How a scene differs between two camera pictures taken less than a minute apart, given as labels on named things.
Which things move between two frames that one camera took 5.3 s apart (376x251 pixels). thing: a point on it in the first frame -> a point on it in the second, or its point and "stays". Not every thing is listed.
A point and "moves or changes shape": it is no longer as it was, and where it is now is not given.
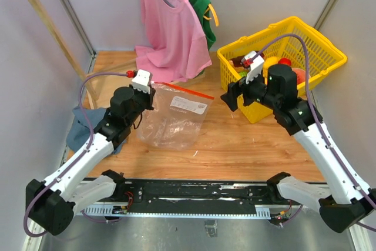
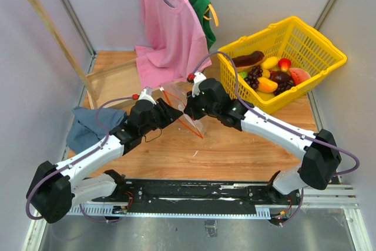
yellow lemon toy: x=270 y=61 stays
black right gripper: x=235 y=89 -> x=190 y=109
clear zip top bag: x=176 y=121 moves or changes shape
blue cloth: x=79 y=132 stays
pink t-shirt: x=175 y=44 stays
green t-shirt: x=200 y=4 stays
